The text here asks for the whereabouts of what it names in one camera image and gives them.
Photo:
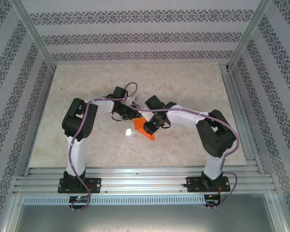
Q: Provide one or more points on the small circuit board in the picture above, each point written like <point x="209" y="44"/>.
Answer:
<point x="78" y="198"/>
<point x="211" y="200"/>

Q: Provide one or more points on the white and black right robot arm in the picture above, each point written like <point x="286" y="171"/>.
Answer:
<point x="183" y="118"/>

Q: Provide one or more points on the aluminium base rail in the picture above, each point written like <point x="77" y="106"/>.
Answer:
<point x="145" y="180"/>

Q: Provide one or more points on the orange paper sheet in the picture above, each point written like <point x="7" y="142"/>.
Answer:
<point x="138" y="124"/>

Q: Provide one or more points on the aluminium frame post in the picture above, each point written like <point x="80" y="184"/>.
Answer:
<point x="32" y="33"/>
<point x="250" y="33"/>

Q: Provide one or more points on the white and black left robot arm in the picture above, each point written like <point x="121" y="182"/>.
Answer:
<point x="80" y="154"/>

